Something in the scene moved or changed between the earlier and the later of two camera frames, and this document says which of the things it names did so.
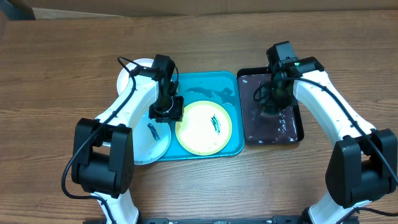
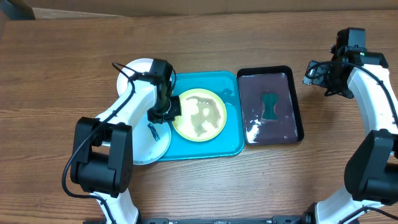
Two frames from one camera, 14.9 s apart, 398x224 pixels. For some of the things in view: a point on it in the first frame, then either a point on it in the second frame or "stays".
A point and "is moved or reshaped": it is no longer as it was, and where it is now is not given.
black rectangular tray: [259, 128] stays
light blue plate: [151, 140] stays
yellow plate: [206, 128] is moved or reshaped
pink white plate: [124, 76] stays
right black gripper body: [281, 97] -> [325, 78]
